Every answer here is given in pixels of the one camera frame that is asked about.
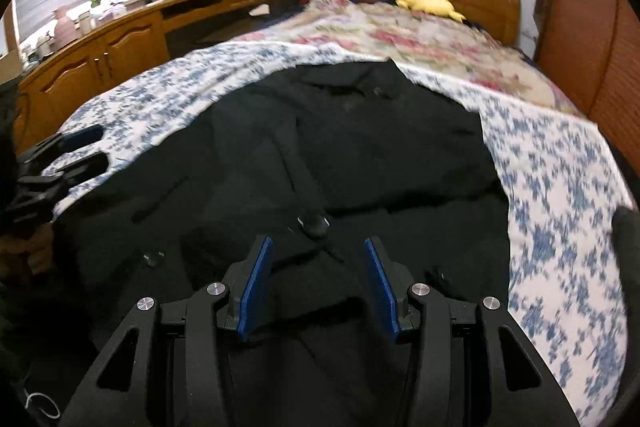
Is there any blue floral white blanket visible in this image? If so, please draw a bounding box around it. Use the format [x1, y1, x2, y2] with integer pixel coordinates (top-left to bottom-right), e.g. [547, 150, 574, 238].
[61, 40, 632, 426]

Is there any pink floral quilt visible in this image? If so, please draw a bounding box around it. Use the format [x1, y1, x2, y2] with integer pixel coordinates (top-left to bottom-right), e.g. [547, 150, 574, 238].
[241, 0, 582, 116]

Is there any wooden desk cabinet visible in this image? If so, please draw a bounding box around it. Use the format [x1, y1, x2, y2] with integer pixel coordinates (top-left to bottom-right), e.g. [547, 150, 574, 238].
[13, 0, 267, 153]

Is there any pink vase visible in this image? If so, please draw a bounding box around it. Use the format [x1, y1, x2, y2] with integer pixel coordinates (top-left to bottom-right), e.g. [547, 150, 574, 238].
[53, 6, 79, 51]

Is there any black garment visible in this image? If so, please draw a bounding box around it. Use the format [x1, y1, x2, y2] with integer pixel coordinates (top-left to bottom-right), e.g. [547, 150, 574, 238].
[54, 62, 510, 426]

